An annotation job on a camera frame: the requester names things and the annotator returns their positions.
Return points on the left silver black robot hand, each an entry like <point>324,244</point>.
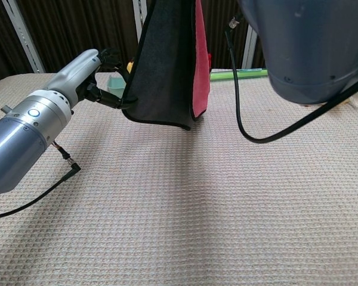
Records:
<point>74,74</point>

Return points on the teal plastic dustpan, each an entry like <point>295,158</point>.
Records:
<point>116,85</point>

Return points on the black bottle with red cap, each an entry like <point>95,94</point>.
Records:
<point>209,58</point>

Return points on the silver partition post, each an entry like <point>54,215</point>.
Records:
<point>138,18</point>
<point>22,32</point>
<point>248,53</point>

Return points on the black and red cloth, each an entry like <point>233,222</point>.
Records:
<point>161,74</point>

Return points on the beige waffle-weave tablecloth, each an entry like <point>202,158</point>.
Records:
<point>167,208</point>

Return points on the green and blue toothbrush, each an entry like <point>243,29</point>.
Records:
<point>250,74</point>

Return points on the yellow toy pear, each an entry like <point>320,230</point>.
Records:
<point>130,67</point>

